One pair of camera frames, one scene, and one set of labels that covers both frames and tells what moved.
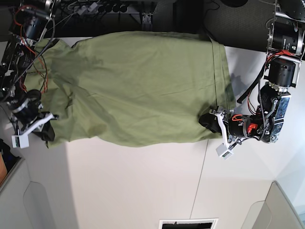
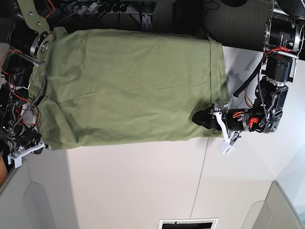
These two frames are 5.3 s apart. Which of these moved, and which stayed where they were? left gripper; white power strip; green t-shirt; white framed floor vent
Moved: left gripper
Stayed: green t-shirt; white power strip; white framed floor vent
